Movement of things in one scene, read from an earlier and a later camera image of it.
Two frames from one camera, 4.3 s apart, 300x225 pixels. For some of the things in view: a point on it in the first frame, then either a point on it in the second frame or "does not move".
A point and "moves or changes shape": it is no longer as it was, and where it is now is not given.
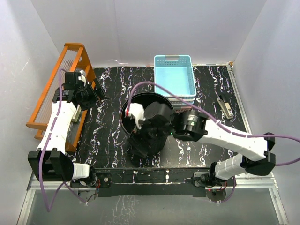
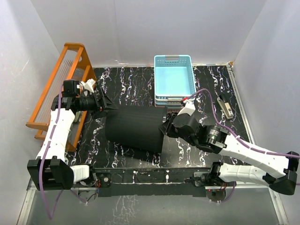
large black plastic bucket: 129,124 moves or changes shape
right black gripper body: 151,134 to 191,141
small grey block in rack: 77,114 does not move
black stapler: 225,107 does not move
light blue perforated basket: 175,73 does not move
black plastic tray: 149,180 does not move
